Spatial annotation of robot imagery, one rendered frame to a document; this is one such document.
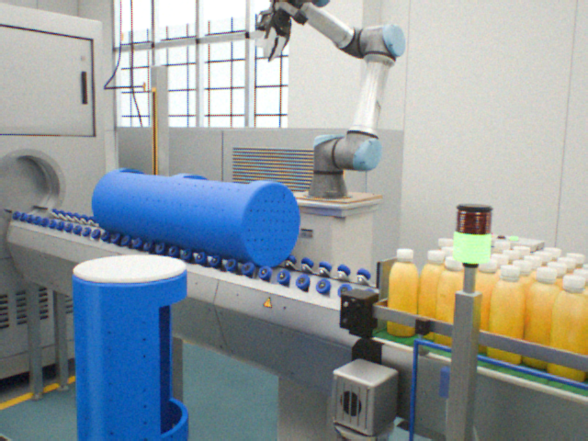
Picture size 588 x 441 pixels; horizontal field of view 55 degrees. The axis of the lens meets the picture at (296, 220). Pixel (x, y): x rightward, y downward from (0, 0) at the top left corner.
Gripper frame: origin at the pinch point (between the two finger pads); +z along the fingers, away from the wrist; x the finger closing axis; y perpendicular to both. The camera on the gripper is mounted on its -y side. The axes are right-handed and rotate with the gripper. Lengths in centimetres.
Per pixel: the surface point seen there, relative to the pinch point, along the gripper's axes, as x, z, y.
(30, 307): -39, 106, 163
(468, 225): 8, 44, -77
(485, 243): 5, 46, -79
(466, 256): 6, 49, -77
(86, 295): 26, 78, 3
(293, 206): -37, 34, 8
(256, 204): -19.9, 39.3, 7.0
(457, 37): -226, -155, 85
